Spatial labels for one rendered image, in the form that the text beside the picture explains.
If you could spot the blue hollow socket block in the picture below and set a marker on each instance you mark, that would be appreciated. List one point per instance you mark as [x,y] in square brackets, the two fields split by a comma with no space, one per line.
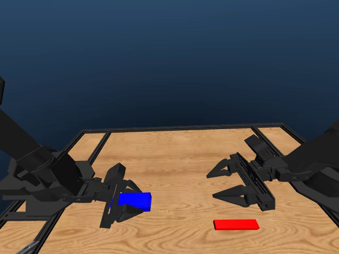
[135,199]

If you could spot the thin red peg bar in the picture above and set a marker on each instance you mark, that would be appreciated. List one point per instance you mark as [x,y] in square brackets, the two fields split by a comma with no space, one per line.
[235,225]

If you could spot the black table frame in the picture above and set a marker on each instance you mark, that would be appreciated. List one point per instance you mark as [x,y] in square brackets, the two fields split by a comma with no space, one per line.
[172,128]

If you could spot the silver aluminium brace rail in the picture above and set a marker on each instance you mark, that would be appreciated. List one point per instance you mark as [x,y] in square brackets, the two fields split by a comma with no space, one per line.
[29,248]

